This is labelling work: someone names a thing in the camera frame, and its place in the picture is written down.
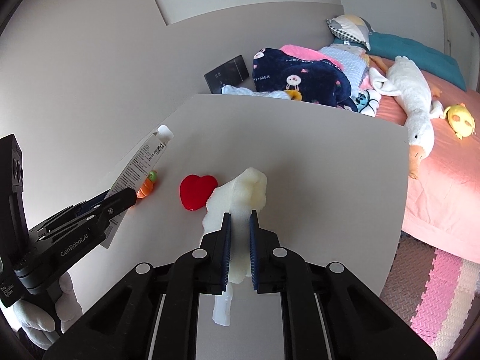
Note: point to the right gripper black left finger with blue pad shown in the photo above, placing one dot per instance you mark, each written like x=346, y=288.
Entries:
x=201, y=271

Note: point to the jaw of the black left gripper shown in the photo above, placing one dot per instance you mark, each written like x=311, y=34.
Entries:
x=100, y=210

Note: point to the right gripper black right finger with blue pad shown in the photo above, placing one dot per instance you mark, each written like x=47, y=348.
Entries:
x=275, y=269

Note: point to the white printed carton box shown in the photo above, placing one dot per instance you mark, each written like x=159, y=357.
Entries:
x=142, y=163

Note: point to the white gloved left hand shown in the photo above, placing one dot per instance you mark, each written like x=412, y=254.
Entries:
x=36, y=322

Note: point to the white plastic tube piece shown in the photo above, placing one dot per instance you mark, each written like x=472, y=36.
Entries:
x=221, y=314

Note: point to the green frog orange toy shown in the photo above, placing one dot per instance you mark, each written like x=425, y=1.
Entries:
x=148, y=185

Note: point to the red heart toy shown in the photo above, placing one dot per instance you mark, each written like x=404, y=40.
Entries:
x=195, y=191

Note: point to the colourful foam floor mat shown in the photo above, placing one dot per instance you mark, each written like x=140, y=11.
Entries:
x=437, y=294

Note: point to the pink bed sheet mattress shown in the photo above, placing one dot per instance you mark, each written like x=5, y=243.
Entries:
x=442, y=207

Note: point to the white cartoon print cloth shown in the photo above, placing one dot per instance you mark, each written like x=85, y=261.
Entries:
x=367, y=102

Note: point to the navy rabbit print blanket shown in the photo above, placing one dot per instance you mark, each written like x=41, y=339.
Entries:
x=320, y=82

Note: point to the pink fleece blanket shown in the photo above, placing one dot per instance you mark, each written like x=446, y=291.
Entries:
x=307, y=54

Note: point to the light blue knitted blanket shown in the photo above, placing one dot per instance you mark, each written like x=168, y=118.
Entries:
x=354, y=66

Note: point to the white goose plush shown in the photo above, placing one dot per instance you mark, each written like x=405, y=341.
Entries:
x=416, y=100

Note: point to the yellow chick plush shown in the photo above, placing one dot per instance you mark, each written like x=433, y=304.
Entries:
x=460, y=120

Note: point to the patchwork grey yellow pillow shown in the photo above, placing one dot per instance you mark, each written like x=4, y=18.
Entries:
x=351, y=28

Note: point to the teal pillow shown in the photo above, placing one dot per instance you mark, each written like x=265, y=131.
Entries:
x=426, y=58

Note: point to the black wall switch panel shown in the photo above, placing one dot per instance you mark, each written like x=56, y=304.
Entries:
x=231, y=73

